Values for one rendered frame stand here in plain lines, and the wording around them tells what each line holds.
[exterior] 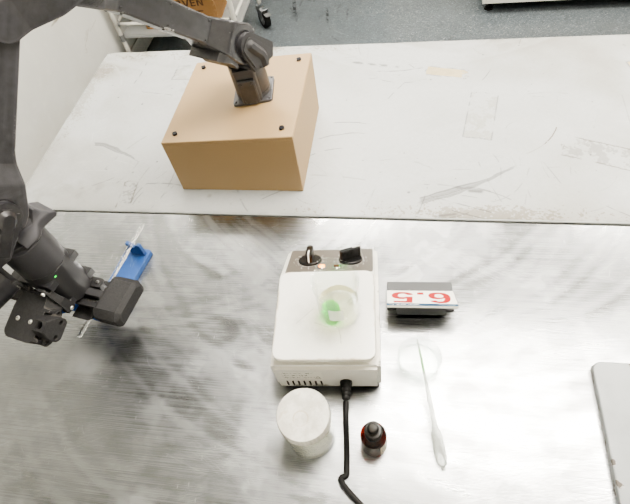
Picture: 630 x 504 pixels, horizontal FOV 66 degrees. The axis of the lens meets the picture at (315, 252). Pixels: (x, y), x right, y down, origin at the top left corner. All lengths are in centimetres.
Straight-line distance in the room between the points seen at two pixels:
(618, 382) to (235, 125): 63
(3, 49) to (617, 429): 74
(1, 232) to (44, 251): 7
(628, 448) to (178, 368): 55
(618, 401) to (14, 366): 79
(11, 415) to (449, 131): 80
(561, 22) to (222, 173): 245
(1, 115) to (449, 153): 64
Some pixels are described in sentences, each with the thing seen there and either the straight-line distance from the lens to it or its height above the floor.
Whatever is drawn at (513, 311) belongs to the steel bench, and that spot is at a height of 90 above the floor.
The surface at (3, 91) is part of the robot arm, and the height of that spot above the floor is 125.
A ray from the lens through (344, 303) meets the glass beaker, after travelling 53.
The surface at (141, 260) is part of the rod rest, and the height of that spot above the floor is 91.
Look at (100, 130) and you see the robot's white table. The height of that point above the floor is 90.
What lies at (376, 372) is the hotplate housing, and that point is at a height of 96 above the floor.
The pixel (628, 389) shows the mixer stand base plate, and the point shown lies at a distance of 69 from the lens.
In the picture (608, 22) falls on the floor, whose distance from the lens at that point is 310.
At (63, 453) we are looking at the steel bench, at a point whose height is 90.
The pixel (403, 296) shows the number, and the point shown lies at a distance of 68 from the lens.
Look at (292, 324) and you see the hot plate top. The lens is 59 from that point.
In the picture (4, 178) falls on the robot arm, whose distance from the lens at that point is 59.
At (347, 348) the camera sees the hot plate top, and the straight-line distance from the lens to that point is 57.
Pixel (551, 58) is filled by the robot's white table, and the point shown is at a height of 90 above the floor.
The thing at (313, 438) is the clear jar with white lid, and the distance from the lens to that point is 55.
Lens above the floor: 151
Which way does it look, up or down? 54 degrees down
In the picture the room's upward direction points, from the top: 12 degrees counter-clockwise
